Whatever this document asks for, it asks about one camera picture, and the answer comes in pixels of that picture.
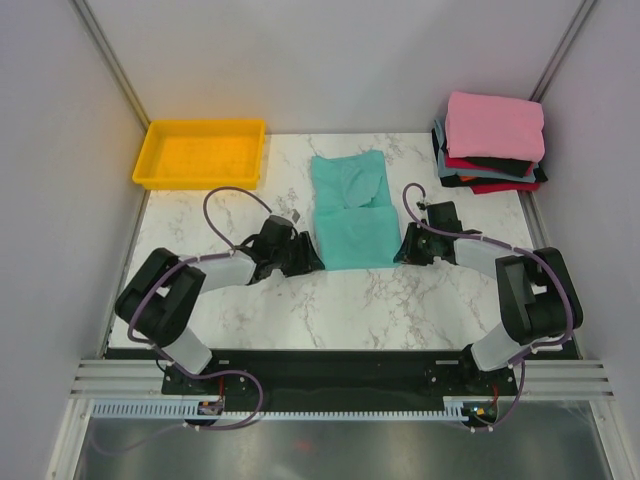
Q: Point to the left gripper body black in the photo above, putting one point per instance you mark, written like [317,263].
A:
[296,258]

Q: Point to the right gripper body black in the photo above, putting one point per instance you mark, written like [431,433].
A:
[419,247]

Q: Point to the teal t shirt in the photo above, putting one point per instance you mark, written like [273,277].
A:
[355,223]

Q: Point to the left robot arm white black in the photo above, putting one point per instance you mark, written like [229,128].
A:
[158,302]

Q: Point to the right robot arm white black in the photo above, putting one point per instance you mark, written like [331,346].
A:
[538,303]

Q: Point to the stack of folded t shirts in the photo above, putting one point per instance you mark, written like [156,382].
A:
[455,173]

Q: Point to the pink folded t shirt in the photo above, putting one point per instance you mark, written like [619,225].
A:
[494,126]

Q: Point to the yellow plastic tray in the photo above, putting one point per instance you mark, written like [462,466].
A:
[201,154]

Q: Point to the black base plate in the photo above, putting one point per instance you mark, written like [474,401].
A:
[333,380]

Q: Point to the right aluminium frame post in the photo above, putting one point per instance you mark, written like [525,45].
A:
[576,25]

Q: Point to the aluminium frame post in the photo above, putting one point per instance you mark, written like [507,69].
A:
[108,55]
[576,25]

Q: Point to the white slotted cable duct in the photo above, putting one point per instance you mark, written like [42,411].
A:
[197,410]

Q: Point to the left aluminium frame post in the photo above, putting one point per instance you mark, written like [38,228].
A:
[108,55]

